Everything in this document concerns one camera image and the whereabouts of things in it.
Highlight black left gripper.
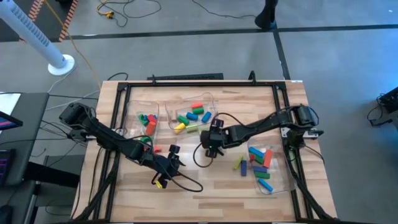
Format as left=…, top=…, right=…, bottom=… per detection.
left=149, top=152, right=183, bottom=190

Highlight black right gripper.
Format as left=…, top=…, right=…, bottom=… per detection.
left=200, top=129, right=233, bottom=158

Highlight red long block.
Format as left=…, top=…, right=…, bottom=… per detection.
left=262, top=149, right=274, bottom=169

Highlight red arch block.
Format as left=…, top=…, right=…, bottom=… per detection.
left=145, top=121, right=157, bottom=136

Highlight clear plastic bin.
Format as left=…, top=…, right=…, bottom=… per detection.
left=123, top=100, right=160, bottom=147
left=164, top=92, right=218, bottom=136
left=247, top=136, right=297, bottom=196

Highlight black power strip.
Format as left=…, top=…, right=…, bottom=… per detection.
left=146, top=73, right=224, bottom=82

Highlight dark grey desk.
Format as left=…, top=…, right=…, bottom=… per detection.
left=0, top=91, right=50, bottom=187

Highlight laptop with pink screen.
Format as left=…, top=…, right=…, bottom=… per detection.
left=0, top=110, right=23, bottom=131

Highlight black mat orange stripes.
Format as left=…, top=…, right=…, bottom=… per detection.
left=0, top=0, right=78, bottom=43

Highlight black aluminium table frame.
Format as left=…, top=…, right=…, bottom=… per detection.
left=73, top=70, right=338, bottom=224

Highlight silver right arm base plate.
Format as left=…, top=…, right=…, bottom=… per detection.
left=281, top=127, right=324, bottom=138

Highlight black floor cable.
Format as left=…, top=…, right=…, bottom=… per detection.
left=99, top=0, right=162, bottom=28
left=191, top=0, right=259, bottom=19
left=107, top=72, right=129, bottom=82

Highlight white floor cable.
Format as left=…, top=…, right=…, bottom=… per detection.
left=46, top=73, right=101, bottom=111

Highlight yellow cable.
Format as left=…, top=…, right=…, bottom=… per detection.
left=43, top=0, right=114, bottom=91

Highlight black equipment with cables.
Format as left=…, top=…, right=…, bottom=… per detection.
left=368, top=86, right=398, bottom=128

